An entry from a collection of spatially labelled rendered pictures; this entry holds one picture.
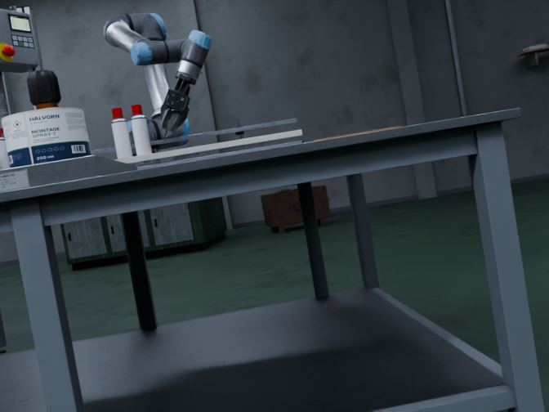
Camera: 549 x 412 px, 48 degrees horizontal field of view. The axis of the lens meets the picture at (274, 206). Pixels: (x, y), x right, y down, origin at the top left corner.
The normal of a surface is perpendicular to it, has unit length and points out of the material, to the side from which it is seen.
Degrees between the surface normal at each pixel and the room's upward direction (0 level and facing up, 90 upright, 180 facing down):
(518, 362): 90
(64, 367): 90
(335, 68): 90
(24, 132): 90
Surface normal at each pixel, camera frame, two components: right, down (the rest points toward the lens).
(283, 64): -0.07, 0.06
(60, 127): 0.61, -0.07
